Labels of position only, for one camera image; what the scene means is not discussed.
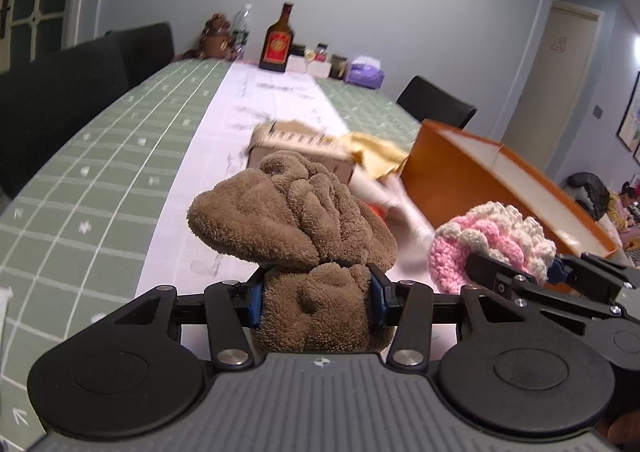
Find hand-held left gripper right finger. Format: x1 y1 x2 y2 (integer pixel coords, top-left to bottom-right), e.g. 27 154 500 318
367 276 507 369

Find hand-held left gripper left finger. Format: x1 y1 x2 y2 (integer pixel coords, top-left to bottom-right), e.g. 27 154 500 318
107 280 266 373

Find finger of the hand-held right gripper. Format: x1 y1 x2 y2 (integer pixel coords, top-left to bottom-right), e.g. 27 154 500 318
466 252 626 337
546 253 640 307

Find pink and white crocheted pad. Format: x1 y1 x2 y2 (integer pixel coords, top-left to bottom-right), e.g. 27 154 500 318
426 202 558 295

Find white padded cloth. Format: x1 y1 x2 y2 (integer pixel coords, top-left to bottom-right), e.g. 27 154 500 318
350 172 437 273

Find orange cardboard box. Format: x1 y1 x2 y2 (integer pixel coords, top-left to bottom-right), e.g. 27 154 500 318
400 119 621 259

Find brown fluffy towel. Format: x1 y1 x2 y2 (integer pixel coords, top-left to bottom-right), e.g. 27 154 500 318
187 152 399 354

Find yellow cloth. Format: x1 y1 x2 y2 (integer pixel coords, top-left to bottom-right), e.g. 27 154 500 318
344 132 412 179

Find dark jacket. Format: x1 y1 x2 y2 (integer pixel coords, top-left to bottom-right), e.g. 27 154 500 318
562 172 611 223

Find small tan cardboard box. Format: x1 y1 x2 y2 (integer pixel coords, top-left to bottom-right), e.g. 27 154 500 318
247 119 354 183

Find black chair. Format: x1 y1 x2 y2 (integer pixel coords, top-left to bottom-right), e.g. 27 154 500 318
0 36 132 200
107 22 176 88
396 76 478 131

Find beige door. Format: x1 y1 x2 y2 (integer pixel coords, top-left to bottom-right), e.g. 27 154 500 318
500 0 602 173

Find green grid tablecloth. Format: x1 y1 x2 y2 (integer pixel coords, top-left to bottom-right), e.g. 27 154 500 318
0 56 436 452

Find purple tissue pack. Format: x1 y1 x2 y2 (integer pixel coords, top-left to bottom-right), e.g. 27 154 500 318
346 58 386 88

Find dark liquor bottle red label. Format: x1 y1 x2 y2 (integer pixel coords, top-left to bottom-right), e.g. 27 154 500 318
258 2 296 73

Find clear plastic water bottle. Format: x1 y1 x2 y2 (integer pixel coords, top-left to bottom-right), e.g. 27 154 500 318
231 4 254 58

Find brown bear-shaped bottle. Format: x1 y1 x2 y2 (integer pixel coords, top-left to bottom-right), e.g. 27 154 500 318
200 13 236 58

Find framed wall picture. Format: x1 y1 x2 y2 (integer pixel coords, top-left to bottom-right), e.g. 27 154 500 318
616 72 640 159

